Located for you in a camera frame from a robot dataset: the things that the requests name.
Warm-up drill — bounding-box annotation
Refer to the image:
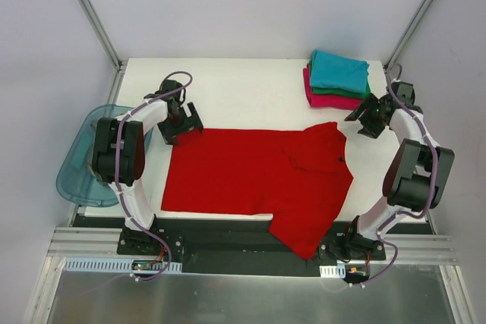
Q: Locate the grey crumpled t shirt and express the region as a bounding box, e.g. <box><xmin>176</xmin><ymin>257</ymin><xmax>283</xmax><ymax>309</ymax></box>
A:
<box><xmin>87</xmin><ymin>117</ymin><xmax>113</xmax><ymax>185</ymax></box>

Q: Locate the red t shirt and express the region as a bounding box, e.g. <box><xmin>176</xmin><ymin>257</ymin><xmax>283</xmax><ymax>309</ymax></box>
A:
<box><xmin>161</xmin><ymin>122</ymin><xmax>353</xmax><ymax>260</ymax></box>

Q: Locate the left white cable duct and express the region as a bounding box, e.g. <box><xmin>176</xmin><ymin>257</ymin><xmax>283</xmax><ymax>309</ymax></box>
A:
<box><xmin>64</xmin><ymin>257</ymin><xmax>182</xmax><ymax>275</ymax></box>

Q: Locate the left aluminium frame post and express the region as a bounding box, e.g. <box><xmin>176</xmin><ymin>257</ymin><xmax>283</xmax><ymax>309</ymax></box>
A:
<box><xmin>77</xmin><ymin>0</ymin><xmax>122</xmax><ymax>71</ymax></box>

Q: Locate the right white cable duct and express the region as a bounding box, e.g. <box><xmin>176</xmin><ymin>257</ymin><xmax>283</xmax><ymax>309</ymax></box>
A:
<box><xmin>319</xmin><ymin>264</ymin><xmax>346</xmax><ymax>279</ymax></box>

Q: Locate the blue plastic bin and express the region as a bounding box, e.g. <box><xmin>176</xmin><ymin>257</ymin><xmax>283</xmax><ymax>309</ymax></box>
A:
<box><xmin>56</xmin><ymin>102</ymin><xmax>166</xmax><ymax>207</ymax></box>

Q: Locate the pink folded t shirt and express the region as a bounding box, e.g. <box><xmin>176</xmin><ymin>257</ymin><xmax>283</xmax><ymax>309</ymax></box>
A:
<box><xmin>302</xmin><ymin>68</ymin><xmax>363</xmax><ymax>111</ymax></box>

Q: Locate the teal folded t shirt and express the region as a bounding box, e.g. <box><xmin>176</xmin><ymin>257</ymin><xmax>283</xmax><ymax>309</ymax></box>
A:
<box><xmin>310</xmin><ymin>50</ymin><xmax>369</xmax><ymax>93</ymax></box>

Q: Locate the green folded t shirt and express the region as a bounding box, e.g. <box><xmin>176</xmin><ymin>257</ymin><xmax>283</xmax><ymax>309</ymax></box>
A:
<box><xmin>311</xmin><ymin>83</ymin><xmax>371</xmax><ymax>99</ymax></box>

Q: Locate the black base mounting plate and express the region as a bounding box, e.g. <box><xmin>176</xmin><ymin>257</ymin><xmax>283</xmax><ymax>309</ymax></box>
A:
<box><xmin>116</xmin><ymin>218</ymin><xmax>386</xmax><ymax>277</ymax></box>

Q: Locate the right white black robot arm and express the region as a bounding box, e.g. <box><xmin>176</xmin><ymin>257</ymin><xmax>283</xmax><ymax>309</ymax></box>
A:
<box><xmin>326</xmin><ymin>80</ymin><xmax>455</xmax><ymax>262</ymax></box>

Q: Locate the white cable duct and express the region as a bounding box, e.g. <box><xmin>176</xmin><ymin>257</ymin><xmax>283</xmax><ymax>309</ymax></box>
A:
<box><xmin>319</xmin><ymin>264</ymin><xmax>346</xmax><ymax>279</ymax></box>
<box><xmin>64</xmin><ymin>257</ymin><xmax>182</xmax><ymax>275</ymax></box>

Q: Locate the aluminium frame post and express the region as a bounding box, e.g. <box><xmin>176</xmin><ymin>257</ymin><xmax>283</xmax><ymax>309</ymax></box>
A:
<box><xmin>383</xmin><ymin>0</ymin><xmax>435</xmax><ymax>70</ymax></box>
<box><xmin>77</xmin><ymin>0</ymin><xmax>122</xmax><ymax>71</ymax></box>

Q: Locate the right aluminium frame post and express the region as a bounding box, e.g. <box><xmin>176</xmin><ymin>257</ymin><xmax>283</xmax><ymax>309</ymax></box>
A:
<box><xmin>383</xmin><ymin>0</ymin><xmax>435</xmax><ymax>70</ymax></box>

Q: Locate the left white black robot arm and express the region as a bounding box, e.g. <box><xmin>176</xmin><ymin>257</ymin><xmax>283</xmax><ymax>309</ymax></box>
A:
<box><xmin>91</xmin><ymin>71</ymin><xmax>204</xmax><ymax>255</ymax></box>

